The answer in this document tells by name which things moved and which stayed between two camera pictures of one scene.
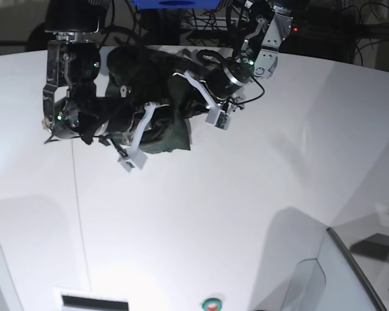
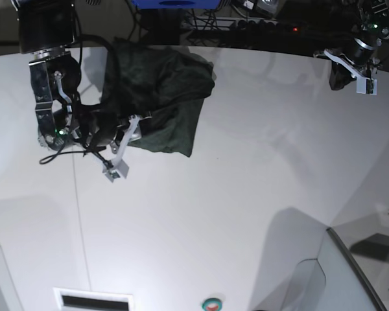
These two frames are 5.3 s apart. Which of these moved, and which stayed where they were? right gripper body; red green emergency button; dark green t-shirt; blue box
Moved: dark green t-shirt; right gripper body
Stayed: blue box; red green emergency button
